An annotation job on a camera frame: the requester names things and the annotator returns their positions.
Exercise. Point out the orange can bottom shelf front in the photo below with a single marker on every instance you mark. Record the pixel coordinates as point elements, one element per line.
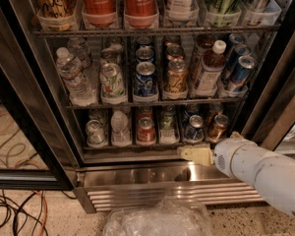
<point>218,127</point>

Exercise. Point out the orange can shelf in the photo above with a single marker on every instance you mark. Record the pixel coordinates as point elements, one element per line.
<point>214,109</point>
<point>218,127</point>

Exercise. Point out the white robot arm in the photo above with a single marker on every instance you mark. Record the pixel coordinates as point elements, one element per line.
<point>271,174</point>

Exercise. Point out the blue can bottom shelf front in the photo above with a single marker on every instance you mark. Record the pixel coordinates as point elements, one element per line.
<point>194,129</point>

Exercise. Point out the blue can shelf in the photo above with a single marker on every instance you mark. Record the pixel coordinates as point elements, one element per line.
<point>190,110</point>
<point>194,129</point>

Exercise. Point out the orange can bottom shelf rear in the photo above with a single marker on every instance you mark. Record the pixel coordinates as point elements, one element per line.
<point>214,109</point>

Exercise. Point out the right fridge glass door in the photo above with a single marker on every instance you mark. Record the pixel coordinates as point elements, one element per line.
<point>268,116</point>

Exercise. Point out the fridge glass door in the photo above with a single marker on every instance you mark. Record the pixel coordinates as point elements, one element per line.
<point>268,116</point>
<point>31,91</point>

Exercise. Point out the blue can bottom shelf rear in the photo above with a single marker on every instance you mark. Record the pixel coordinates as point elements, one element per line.
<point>190,110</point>

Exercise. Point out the blue slim can front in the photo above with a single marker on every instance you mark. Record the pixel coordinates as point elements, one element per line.
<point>241,73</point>

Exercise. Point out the blue slim can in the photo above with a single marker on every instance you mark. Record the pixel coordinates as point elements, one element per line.
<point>237,51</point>
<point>241,73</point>
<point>233,39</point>

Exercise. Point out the green can bottom shelf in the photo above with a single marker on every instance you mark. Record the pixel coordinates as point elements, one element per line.
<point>167,120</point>

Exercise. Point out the red can bottom shelf front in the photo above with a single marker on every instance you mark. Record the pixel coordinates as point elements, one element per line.
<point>146,131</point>

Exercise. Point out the red can shelf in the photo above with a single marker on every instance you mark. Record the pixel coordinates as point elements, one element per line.
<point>145,111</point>
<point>146,131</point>

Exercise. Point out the red can bottom shelf rear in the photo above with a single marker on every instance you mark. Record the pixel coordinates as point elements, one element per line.
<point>145,111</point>

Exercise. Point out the gold can middle front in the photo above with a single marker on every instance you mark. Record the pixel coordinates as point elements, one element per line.
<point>176,76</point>

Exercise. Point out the gold can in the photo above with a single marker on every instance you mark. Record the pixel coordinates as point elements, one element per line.
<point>174,52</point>
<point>176,76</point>

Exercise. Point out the water bottle bottom shelf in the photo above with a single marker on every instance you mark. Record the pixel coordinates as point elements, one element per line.
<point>121,136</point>

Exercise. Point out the water bottle shelf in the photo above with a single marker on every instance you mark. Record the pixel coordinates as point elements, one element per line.
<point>70,69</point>
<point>121,136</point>
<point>80,48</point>

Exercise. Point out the blue pepsi can middle front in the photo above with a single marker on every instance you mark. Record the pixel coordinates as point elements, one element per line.
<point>145,79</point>

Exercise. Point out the blue pepsi can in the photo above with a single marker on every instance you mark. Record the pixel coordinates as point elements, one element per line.
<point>145,79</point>
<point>145,54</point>

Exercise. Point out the steel fridge base grille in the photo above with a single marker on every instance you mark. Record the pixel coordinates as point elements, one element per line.
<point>104,188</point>

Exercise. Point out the white green can bottom front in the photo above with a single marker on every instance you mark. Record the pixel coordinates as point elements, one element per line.
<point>95,133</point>

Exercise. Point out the white green can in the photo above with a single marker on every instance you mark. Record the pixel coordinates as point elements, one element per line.
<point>111,78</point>
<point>99,115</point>
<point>95,133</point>

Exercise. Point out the white green can middle front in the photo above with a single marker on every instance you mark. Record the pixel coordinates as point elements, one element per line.
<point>111,78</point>

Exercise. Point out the white green can bottom rear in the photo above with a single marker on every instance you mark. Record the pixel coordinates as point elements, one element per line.
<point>99,115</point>

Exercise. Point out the green striped can top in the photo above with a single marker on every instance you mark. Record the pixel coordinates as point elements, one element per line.
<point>222,13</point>

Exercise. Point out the water bottle middle shelf front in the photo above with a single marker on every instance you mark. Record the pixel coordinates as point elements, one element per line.
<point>70,69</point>

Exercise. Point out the right coca cola can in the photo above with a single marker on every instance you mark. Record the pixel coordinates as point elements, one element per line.
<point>139,13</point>

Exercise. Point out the coca cola can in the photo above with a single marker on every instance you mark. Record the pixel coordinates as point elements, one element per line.
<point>100,12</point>
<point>139,13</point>

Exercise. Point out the water bottle middle shelf rear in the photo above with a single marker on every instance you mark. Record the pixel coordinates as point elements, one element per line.
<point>80,48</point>

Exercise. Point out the left fridge glass door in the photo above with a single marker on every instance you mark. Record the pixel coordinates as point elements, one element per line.
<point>31,91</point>

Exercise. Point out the left coca cola can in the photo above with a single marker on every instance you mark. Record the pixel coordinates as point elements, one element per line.
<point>100,12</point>

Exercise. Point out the yellow la croix can top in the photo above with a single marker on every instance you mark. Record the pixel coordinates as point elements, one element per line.
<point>55,14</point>

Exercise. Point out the clear plastic bag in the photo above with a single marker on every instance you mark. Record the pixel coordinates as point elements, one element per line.
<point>169,217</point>

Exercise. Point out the tea bottle white cap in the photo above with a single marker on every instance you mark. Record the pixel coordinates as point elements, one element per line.
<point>211,65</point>

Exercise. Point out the tea bottle rear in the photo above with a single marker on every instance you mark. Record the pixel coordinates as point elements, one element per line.
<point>203,43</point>

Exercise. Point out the white label bottle top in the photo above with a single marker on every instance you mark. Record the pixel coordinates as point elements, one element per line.
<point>179,10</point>

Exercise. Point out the middle wire shelf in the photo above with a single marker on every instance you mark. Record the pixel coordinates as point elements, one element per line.
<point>158,103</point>

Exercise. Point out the wire shelf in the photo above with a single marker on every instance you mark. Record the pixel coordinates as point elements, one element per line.
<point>158,103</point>
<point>152,32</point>
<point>157,146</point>

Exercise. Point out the top wire shelf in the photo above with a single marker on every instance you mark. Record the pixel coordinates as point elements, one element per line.
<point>152,32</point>

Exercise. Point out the bottom wire shelf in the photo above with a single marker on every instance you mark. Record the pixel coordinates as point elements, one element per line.
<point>157,146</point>

